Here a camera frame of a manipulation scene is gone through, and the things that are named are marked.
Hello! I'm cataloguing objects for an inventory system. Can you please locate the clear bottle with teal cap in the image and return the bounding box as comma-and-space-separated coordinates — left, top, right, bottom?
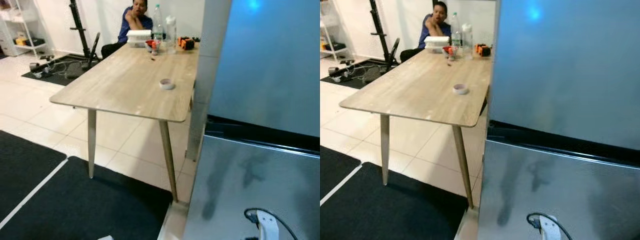
152, 4, 165, 42
450, 12, 463, 48

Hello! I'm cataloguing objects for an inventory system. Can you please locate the black metal stand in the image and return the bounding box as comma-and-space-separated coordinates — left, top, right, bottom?
368, 0, 402, 70
68, 0, 102, 65

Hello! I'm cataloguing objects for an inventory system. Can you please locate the clear sports bottle white lid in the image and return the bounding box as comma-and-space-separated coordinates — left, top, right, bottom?
165, 15, 178, 55
462, 23, 475, 61

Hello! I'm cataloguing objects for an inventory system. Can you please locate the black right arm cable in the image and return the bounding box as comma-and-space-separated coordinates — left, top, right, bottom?
526, 212, 574, 240
243, 207, 299, 240

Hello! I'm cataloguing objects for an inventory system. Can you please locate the light wooden table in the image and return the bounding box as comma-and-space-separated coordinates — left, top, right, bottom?
338, 48, 494, 210
49, 42, 201, 204

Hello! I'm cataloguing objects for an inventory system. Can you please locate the grey fridge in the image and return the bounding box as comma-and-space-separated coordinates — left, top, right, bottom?
476, 0, 640, 240
181, 0, 321, 240

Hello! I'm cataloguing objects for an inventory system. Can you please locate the white shelf unit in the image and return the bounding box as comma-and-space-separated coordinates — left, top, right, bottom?
0, 0, 49, 57
320, 0, 352, 61

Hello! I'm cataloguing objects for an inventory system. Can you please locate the grey fridge door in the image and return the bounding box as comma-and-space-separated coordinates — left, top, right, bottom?
476, 139, 640, 240
181, 133, 321, 240

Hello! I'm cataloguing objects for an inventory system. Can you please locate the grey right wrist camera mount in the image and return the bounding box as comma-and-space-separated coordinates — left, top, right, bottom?
255, 210, 280, 240
538, 215, 562, 240

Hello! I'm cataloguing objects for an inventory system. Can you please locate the seated person in blue shirt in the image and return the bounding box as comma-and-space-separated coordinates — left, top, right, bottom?
400, 1, 452, 64
101, 0, 154, 59

